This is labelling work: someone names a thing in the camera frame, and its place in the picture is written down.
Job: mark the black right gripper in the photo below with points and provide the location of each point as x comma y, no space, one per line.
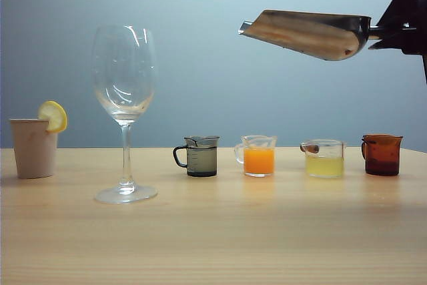
418,34

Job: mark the stainless steel ice scoop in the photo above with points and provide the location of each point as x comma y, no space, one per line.
300,34

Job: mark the amber glass measuring cup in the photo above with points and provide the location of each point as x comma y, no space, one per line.
382,158

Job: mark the clear cup with orange juice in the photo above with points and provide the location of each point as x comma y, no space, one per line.
259,161

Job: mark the smoked grey glass measuring cup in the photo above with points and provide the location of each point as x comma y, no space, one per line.
201,161

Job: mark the tall clear wine glass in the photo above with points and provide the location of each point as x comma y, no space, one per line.
124,104

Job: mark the yellow lemon slice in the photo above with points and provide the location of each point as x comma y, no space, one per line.
53,115

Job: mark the beige paper cup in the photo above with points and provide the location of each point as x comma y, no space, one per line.
33,151

